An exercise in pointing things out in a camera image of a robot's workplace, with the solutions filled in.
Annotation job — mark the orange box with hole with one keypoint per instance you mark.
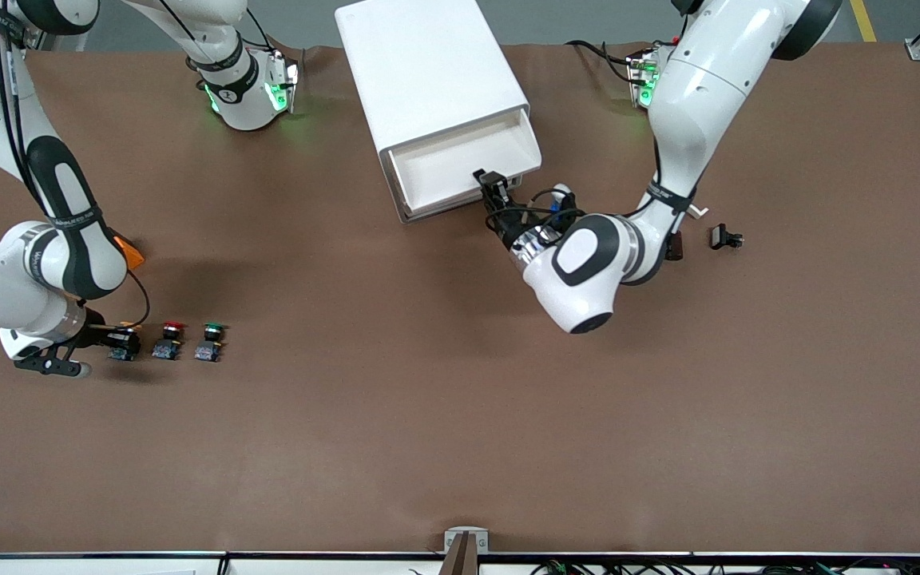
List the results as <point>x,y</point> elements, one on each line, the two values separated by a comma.
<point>132,255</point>

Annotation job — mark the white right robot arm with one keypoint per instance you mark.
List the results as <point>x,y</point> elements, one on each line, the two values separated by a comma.
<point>69,239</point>

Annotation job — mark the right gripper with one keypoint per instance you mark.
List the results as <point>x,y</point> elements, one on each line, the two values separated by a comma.
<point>97,335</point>

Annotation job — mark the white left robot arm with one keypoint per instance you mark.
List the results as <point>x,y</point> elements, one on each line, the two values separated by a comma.
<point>707,96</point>

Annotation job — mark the small black clip part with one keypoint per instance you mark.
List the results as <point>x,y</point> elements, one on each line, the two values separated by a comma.
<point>719,236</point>

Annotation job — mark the yellow push button switch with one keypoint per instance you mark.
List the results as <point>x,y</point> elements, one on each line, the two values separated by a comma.
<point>118,355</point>

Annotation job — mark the green push button switch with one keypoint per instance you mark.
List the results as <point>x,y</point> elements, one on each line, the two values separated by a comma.
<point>207,351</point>

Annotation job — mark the brown camera pole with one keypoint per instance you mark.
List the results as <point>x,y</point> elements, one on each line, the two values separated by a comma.
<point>460,559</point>

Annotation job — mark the red push button switch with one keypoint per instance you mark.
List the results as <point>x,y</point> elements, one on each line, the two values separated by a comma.
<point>166,349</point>

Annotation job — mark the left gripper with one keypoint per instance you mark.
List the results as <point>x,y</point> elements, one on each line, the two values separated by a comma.
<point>505,221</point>

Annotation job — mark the grey metal bracket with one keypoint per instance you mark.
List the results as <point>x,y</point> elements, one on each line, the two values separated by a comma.
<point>466,532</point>

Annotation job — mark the brown black switch block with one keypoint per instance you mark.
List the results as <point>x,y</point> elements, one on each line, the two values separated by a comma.
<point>676,246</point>

